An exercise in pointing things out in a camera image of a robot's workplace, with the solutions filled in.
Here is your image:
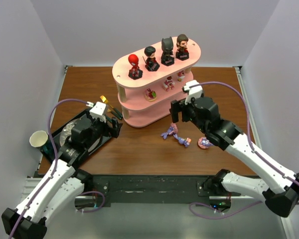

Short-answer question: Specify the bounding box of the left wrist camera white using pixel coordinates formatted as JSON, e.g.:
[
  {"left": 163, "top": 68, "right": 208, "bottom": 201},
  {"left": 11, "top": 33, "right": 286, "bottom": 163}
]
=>
[{"left": 86, "top": 102, "right": 108, "bottom": 122}]

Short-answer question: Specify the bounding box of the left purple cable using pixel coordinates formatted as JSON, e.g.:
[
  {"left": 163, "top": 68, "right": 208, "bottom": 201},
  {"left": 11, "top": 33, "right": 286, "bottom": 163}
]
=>
[{"left": 8, "top": 98, "right": 94, "bottom": 239}]

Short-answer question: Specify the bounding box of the purple bunny pink donut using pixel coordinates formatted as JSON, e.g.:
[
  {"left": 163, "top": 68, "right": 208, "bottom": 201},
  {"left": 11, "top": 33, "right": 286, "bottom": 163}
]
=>
[{"left": 197, "top": 137, "right": 213, "bottom": 149}]

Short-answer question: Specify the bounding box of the red spider hero figure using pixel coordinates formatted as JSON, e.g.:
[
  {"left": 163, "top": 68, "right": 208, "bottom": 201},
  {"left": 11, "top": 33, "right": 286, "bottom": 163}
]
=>
[{"left": 128, "top": 54, "right": 143, "bottom": 80}]

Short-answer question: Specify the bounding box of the gold fork green handle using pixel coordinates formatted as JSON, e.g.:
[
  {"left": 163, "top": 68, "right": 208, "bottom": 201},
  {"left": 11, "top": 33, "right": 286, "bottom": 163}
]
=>
[{"left": 100, "top": 95, "right": 123, "bottom": 120}]

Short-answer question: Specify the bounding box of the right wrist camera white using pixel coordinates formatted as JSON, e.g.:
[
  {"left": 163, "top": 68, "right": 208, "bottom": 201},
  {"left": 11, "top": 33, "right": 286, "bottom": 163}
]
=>
[{"left": 182, "top": 80, "right": 204, "bottom": 105}]

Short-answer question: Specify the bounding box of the dark green glass cup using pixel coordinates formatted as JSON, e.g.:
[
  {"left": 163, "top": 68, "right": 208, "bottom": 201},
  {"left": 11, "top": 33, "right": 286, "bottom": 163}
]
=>
[{"left": 39, "top": 137, "right": 55, "bottom": 160}]

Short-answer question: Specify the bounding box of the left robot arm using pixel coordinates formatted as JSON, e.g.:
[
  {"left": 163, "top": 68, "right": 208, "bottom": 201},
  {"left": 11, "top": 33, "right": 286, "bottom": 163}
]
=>
[{"left": 1, "top": 114, "right": 122, "bottom": 239}]

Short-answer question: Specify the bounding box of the pink bear strawberry tart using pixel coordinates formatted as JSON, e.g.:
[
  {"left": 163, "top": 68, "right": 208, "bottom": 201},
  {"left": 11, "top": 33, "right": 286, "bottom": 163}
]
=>
[{"left": 145, "top": 88, "right": 156, "bottom": 102}]

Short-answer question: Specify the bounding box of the aluminium frame rail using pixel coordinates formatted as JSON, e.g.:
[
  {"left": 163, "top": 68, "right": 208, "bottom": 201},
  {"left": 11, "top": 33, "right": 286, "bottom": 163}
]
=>
[{"left": 233, "top": 65, "right": 297, "bottom": 239}]

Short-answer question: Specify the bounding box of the round deer pattern plate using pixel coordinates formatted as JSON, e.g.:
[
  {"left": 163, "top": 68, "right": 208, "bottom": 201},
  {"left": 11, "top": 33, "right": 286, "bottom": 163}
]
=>
[{"left": 59, "top": 119, "right": 77, "bottom": 146}]

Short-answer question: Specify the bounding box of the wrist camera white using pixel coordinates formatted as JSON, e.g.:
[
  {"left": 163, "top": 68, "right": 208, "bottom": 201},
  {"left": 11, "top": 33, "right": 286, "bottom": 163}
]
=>
[
  {"left": 86, "top": 102, "right": 108, "bottom": 122},
  {"left": 182, "top": 80, "right": 204, "bottom": 105}
]

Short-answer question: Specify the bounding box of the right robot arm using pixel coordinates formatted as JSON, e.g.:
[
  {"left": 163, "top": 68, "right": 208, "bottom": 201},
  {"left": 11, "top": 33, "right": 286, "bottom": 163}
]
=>
[{"left": 170, "top": 97, "right": 299, "bottom": 218}]

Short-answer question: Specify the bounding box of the black haired red figure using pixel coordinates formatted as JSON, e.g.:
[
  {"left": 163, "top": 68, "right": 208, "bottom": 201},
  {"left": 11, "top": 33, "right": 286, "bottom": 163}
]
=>
[{"left": 144, "top": 46, "right": 160, "bottom": 72}]

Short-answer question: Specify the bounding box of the ice cream cone bear toy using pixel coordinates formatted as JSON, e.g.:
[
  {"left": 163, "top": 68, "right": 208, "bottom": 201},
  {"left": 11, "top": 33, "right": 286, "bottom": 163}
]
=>
[{"left": 177, "top": 71, "right": 185, "bottom": 82}]

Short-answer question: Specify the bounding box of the white paper cup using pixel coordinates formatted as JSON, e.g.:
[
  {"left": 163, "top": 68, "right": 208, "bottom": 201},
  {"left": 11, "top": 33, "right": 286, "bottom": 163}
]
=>
[{"left": 29, "top": 130, "right": 48, "bottom": 148}]

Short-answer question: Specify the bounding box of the brown haired hero figure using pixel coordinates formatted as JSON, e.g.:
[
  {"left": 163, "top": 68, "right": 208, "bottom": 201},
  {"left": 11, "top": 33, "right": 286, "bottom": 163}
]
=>
[{"left": 175, "top": 34, "right": 189, "bottom": 61}]

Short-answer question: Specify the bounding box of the purple bunny with cake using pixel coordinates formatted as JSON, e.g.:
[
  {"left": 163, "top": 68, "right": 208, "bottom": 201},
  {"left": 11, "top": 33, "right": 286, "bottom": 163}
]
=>
[{"left": 173, "top": 134, "right": 191, "bottom": 147}]

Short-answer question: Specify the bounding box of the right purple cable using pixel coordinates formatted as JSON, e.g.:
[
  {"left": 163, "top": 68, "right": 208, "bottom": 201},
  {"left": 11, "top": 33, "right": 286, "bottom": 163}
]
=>
[{"left": 189, "top": 81, "right": 299, "bottom": 219}]

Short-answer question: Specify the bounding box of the pink bear cake square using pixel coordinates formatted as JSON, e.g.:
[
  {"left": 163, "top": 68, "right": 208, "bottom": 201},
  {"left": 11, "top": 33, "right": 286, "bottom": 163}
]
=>
[{"left": 162, "top": 76, "right": 175, "bottom": 91}]

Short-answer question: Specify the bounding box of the black rectangular tray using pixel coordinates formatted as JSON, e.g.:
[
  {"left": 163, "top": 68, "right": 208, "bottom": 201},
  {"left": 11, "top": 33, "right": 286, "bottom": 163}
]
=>
[{"left": 52, "top": 109, "right": 113, "bottom": 166}]

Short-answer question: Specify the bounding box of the purple bunny pink cotton candy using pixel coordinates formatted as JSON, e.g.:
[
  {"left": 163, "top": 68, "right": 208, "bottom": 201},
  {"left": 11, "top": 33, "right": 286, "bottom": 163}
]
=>
[{"left": 160, "top": 123, "right": 178, "bottom": 139}]

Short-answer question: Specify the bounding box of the pink three-tier shelf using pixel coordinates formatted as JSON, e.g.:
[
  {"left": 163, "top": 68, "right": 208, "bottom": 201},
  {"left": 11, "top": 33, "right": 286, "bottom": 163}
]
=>
[{"left": 112, "top": 39, "right": 201, "bottom": 127}]

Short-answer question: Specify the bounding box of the dark bat hero figure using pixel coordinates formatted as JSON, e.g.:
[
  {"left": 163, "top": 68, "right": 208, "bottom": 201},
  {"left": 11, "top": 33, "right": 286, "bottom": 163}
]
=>
[{"left": 161, "top": 36, "right": 174, "bottom": 66}]

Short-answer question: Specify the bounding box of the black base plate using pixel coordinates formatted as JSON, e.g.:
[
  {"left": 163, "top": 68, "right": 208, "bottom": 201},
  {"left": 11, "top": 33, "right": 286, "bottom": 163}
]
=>
[{"left": 93, "top": 175, "right": 238, "bottom": 207}]

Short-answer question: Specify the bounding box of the purple cable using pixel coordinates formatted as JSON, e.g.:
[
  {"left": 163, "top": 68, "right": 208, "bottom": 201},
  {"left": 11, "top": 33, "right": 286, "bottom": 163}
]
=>
[
  {"left": 8, "top": 98, "right": 94, "bottom": 239},
  {"left": 189, "top": 81, "right": 299, "bottom": 219}
]

